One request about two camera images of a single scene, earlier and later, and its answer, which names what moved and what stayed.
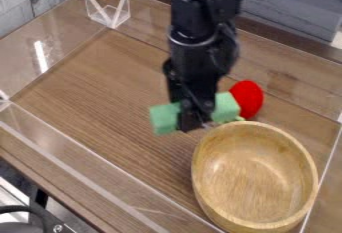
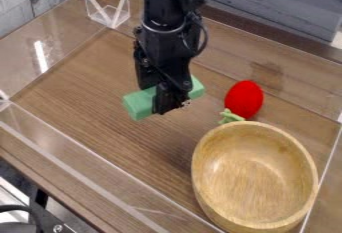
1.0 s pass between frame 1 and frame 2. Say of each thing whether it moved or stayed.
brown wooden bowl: stayed
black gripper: moved
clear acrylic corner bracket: stayed
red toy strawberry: stayed
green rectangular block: moved
